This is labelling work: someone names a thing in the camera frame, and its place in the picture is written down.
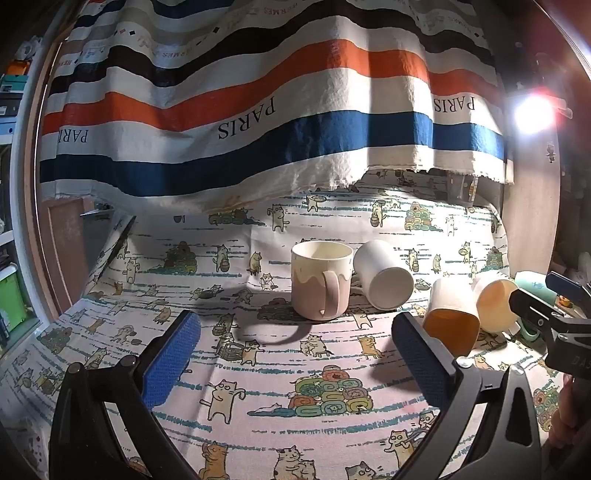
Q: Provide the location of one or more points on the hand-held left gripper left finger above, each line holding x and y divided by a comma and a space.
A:
170, 362

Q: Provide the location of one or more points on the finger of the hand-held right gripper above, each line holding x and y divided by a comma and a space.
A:
564, 282
531, 308

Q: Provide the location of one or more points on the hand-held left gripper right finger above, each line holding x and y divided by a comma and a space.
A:
422, 360

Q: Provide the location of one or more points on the pink mug with cream drip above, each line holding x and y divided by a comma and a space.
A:
322, 286

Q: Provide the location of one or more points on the mint green cup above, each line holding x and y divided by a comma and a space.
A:
530, 280

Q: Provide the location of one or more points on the cream cup with yellow inside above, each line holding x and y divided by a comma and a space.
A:
496, 300

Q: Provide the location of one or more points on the white cup with orange inside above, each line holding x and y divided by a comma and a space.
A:
450, 318

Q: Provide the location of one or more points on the person's right hand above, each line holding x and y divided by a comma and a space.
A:
567, 415

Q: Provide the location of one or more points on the cat print cloth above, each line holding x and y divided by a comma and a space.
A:
286, 369

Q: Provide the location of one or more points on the brown wooden board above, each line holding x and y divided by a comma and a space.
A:
67, 244

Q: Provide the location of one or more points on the bright lamp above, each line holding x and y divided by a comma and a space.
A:
533, 114

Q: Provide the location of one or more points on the green storage box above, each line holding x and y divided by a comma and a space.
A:
10, 300

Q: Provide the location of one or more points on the striped cloth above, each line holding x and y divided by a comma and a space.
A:
277, 101

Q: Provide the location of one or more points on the shelf with boxes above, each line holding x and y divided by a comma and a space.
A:
11, 92

